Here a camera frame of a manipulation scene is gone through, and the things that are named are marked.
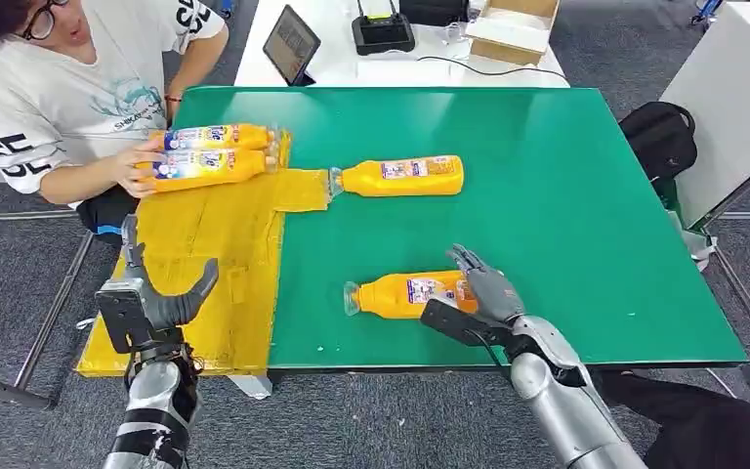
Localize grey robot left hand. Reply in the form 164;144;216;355
119;215;220;331

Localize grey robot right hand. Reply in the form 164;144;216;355
445;243;526;325

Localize orange drink bottle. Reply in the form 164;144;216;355
343;270;479;320
328;154;466;198
135;149;280;194
149;124;280;154

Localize yellow sheet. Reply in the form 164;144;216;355
77;129;331;379

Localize green table mat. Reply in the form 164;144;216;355
174;85;749;371

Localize person's right hand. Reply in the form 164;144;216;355
107;137;167;199

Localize black backpack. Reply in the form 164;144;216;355
618;101;699;195

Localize person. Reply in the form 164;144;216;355
0;0;230;244

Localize open cardboard box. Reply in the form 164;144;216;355
465;0;561;67

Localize black charging dock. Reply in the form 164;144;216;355
352;0;416;57

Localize black case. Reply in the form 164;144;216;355
398;0;470;28

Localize black tablet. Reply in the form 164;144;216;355
262;5;322;87

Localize black glasses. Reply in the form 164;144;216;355
16;0;70;42

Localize white side table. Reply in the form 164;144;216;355
659;0;750;231

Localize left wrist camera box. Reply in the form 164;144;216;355
95;277;151;355

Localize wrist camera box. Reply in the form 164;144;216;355
95;277;151;355
420;297;512;348

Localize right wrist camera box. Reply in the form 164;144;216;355
420;297;512;348

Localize metal table leg frame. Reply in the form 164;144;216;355
0;230;95;412
703;242;750;419

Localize white table bracket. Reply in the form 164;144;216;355
228;375;274;402

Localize black cable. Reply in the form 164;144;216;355
416;55;568;80

